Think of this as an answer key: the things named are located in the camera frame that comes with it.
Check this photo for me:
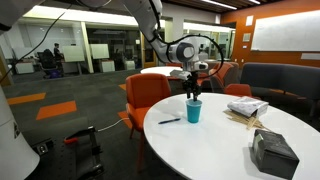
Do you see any grey sofa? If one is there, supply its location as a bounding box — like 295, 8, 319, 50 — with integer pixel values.
239, 62, 320, 118

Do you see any pile of wooden sticks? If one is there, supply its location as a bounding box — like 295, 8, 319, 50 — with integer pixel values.
223, 109, 272, 132

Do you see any black clamp with orange handle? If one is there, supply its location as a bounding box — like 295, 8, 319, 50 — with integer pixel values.
63, 125, 105, 180

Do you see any white wall whiteboard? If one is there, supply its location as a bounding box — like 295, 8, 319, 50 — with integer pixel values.
250, 9, 320, 53

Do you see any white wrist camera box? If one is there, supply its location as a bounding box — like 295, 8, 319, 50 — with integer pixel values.
169, 69, 193, 81

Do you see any orange chair with wooden legs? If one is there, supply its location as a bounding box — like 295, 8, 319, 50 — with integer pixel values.
125, 73, 173, 173

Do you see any teal plastic cup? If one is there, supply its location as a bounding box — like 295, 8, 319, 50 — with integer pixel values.
185, 98, 203, 124

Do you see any person in dark clothes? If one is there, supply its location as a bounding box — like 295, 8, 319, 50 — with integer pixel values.
52, 42, 65, 76

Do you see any black coffee bag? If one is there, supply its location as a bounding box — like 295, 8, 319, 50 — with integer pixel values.
250, 128, 300, 180

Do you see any black office chair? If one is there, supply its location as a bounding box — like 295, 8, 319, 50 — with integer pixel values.
37, 48, 58, 79

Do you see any white patterned paper bag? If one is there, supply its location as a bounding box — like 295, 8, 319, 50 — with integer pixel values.
227, 96, 270, 118

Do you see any small orange chair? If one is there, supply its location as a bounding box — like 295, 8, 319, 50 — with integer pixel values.
223, 83, 254, 98

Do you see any dark blue pen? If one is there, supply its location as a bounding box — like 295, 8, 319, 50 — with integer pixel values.
157, 117, 182, 125

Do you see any white cable on floor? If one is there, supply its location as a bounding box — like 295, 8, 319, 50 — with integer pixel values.
96, 117, 131, 133

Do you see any white paper wall sign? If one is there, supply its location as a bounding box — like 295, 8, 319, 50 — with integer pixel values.
245, 15, 255, 27

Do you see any black hanging cable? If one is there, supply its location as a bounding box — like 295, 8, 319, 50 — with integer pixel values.
0, 3, 73, 84

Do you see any orange armchair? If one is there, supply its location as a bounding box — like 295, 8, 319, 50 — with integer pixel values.
196, 62, 235, 89

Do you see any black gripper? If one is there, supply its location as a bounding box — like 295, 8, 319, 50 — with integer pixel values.
182, 70, 203, 102

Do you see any black power box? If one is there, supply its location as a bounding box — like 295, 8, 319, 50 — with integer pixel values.
35, 139, 55, 156

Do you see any white round background table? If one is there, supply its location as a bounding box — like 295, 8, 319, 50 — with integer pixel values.
139, 65, 184, 79

